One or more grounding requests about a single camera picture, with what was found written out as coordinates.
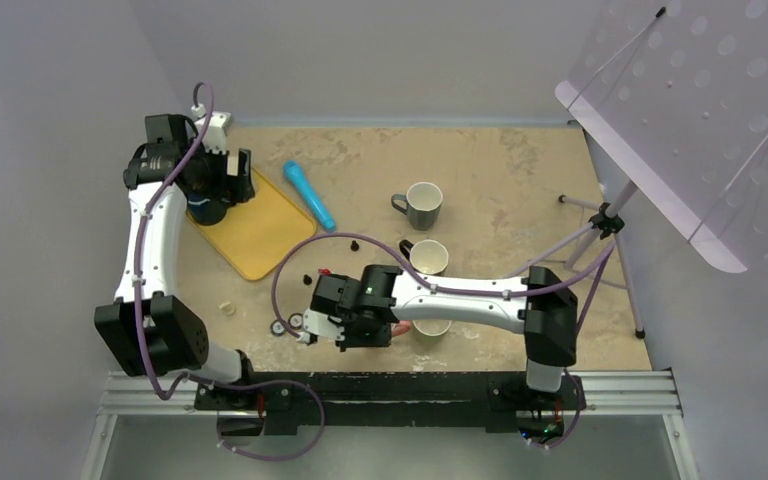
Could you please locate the light green mug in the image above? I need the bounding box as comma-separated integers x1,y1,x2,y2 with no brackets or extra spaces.
412,320,453,340

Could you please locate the black mug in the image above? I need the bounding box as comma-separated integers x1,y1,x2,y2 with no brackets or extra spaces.
398,239,450,276

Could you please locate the grey mug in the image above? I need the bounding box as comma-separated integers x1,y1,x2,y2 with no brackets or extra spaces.
390,182,444,231

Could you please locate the pink mug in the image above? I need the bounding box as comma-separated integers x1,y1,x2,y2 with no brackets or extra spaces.
392,321,412,337

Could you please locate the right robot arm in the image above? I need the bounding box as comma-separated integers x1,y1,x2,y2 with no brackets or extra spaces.
301,265,578,407

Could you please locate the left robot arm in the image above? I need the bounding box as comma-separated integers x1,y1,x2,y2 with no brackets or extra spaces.
94,112,258,409

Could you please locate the dark blue mug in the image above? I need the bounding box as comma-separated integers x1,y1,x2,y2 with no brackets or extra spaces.
187,194,228,226

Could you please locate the yellow tray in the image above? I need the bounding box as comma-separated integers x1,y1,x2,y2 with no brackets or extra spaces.
196,169,317,281

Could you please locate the blue plastic tube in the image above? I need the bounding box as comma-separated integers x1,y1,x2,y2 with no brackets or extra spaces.
282,160,337,233

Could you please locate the black base bar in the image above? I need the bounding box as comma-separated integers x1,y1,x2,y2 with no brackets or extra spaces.
195,371,585,438

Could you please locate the small cream cap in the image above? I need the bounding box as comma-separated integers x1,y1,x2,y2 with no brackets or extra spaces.
219,302,236,316

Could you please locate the translucent perforated panel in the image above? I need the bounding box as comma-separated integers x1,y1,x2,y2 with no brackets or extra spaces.
555,1,768,273

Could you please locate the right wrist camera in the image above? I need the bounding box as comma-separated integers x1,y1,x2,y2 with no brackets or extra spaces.
296,309,345,345

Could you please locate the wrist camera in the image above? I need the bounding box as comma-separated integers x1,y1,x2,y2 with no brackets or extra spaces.
191,103,234,154
296,309,345,345

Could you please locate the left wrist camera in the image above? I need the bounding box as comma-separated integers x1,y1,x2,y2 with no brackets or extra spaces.
191,103,234,154

